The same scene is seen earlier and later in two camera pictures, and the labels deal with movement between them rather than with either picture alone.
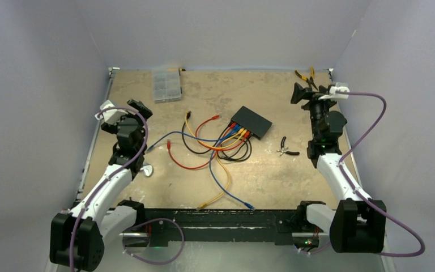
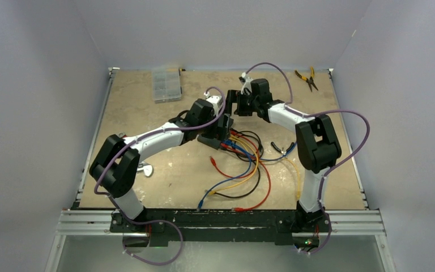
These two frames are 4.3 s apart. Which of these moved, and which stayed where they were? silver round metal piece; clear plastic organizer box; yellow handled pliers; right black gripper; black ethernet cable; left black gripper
Moved: right black gripper; left black gripper; black ethernet cable
Stayed: clear plastic organizer box; yellow handled pliers; silver round metal piece
